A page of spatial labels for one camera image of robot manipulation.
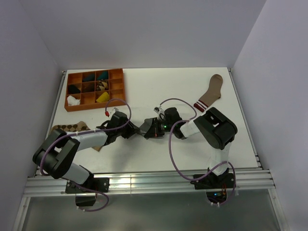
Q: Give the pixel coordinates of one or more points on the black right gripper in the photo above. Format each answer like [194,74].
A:
[154,131]

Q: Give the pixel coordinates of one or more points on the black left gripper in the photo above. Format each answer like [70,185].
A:
[131,130]

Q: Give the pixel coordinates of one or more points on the grey sock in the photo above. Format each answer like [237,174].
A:
[146,125]

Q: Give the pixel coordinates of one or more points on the white sock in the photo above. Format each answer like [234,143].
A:
[72,101]

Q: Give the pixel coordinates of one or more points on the black sock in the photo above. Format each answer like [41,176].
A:
[72,89]

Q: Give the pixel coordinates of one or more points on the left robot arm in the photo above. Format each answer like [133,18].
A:
[56,154]

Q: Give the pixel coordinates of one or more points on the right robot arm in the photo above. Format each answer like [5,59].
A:
[215,127]

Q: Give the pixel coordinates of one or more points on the yellow rolled sock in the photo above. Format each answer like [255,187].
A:
[104,97]

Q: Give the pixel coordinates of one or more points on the tan argyle sock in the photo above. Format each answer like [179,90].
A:
[72,127]

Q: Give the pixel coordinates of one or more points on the brown argyle rolled sock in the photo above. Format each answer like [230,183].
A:
[102,85]

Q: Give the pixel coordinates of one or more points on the orange compartment tray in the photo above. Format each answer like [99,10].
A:
[88,100]

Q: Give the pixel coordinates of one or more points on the dark brown rolled sock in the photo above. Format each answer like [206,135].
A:
[88,87]

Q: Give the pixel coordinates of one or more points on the dark blue rolled sock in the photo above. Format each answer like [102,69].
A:
[89,78]

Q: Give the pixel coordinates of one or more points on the tan sock maroon striped cuff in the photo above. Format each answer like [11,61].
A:
[212,94]

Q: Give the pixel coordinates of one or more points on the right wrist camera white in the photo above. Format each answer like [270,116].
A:
[160,111]

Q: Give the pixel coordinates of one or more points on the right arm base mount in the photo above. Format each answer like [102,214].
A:
[224,181]

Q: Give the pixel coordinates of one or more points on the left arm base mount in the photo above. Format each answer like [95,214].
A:
[87,193]

